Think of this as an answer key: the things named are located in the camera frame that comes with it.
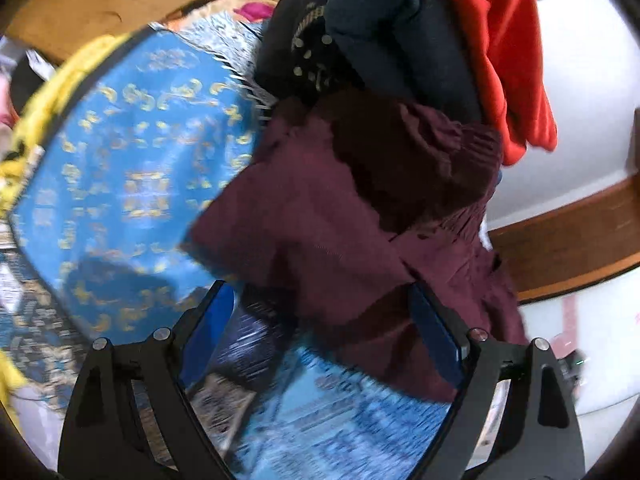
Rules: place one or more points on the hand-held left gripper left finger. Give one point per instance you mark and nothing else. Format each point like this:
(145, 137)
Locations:
(200, 340)

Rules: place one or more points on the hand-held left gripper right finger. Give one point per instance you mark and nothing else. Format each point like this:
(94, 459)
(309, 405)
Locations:
(440, 340)

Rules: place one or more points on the maroon button shirt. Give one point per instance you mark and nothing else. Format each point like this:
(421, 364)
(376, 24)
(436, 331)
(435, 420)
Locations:
(350, 220)

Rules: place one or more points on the white sliding door with hearts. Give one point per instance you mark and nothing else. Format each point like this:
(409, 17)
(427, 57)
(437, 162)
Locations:
(595, 350)

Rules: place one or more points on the wooden wardrobe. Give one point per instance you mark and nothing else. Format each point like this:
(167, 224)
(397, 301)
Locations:
(575, 240)

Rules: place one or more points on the blue patchwork blanket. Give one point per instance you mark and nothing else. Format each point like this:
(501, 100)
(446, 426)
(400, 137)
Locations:
(125, 185)

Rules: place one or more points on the yellow cloth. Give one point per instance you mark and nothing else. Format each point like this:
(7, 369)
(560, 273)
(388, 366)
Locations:
(55, 90)

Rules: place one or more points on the red folded garment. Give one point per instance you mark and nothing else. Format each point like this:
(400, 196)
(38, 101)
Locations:
(505, 45)

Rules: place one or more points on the dark dotted garment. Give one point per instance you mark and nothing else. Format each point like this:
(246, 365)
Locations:
(305, 55)

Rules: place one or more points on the navy folded garment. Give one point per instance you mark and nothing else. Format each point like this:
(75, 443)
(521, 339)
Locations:
(400, 35)

